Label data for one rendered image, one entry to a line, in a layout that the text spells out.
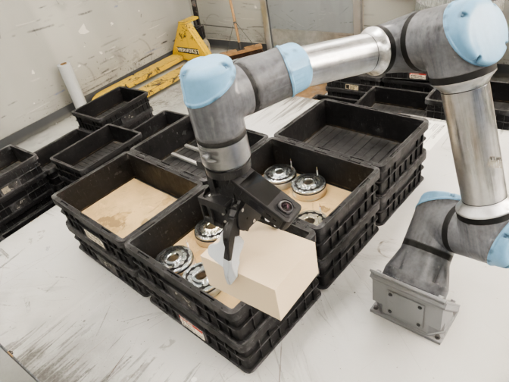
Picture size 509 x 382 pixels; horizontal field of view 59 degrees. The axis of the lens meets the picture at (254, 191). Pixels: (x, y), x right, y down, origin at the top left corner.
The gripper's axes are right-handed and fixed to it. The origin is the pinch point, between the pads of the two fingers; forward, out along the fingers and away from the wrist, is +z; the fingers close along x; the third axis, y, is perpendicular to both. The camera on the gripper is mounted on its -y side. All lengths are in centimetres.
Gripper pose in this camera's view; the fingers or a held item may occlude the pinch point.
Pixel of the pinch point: (258, 258)
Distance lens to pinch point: 79.5
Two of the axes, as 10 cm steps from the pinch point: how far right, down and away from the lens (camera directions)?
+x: -5.9, 5.5, -5.9
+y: -7.9, -2.5, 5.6
